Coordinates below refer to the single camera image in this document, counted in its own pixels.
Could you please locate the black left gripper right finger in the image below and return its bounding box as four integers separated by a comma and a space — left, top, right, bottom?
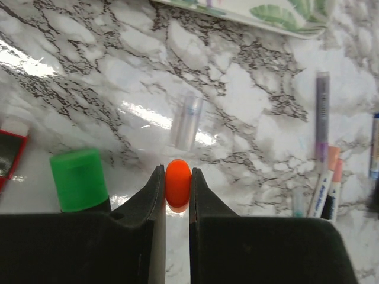
189, 168, 357, 284

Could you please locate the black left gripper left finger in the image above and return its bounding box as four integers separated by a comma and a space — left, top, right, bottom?
1, 166, 166, 283

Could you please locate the orange highlighter cap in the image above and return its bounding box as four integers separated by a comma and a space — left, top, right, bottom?
165, 159, 191, 213

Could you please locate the blue tip thin pen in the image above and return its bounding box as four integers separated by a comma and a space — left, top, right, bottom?
369, 113, 379, 180

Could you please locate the green fineliner pen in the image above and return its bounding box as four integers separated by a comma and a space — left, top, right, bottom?
292, 190, 305, 217

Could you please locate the clear plastic pen cap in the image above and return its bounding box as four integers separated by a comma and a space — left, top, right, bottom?
171, 91, 204, 151

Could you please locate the green cap black highlighter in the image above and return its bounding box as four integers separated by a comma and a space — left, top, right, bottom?
50, 149, 111, 213

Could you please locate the peach cap white marker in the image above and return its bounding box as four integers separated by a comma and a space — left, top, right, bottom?
307, 146, 341, 218

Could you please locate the pink cap white marker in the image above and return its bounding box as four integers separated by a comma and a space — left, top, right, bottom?
321, 158, 344, 223

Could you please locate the red black box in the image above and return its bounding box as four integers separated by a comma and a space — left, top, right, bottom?
1, 130, 29, 192

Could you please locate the grey purple marker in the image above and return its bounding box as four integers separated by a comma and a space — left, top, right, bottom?
316, 72, 330, 172

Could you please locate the floral leaf pattern tray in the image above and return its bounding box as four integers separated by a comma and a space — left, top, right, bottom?
160, 0, 337, 40

